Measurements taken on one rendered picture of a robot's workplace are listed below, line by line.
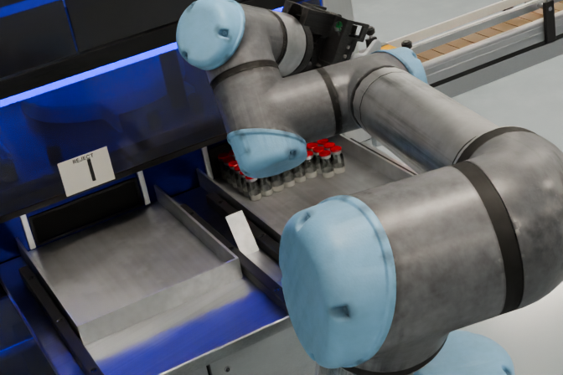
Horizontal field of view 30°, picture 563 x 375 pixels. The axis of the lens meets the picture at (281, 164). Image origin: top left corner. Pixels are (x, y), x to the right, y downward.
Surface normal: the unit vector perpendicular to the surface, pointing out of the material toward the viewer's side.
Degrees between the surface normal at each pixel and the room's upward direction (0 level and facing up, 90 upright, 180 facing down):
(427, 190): 9
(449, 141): 38
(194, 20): 63
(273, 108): 55
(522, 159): 15
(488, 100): 0
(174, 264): 0
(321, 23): 104
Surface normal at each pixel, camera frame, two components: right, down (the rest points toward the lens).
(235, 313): -0.17, -0.89
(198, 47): -0.57, 0.00
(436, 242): 0.10, -0.34
